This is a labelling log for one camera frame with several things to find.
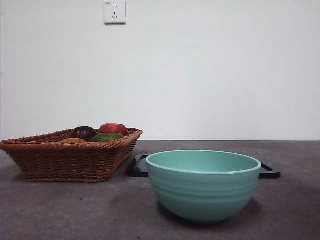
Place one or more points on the mint green bowl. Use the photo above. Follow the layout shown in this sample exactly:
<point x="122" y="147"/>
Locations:
<point x="202" y="195"/>

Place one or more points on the yellow orange fruit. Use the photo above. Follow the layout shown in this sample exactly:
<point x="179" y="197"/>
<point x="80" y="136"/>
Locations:
<point x="73" y="140"/>

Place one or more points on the red fruit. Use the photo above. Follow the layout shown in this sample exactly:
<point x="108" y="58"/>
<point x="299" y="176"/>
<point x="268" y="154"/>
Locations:
<point x="112" y="128"/>

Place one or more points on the black rectangular tray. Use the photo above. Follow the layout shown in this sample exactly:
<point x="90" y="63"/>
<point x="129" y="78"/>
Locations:
<point x="138" y="170"/>

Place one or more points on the green fruit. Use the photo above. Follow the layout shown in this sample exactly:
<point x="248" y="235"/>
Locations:
<point x="107" y="137"/>

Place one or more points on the dark purple fruit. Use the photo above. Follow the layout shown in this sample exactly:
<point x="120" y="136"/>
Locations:
<point x="83" y="132"/>

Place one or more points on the brown wicker basket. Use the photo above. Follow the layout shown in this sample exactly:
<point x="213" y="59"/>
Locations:
<point x="65" y="160"/>

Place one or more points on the white wall socket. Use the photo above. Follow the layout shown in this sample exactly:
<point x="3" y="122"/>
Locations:
<point x="115" y="13"/>

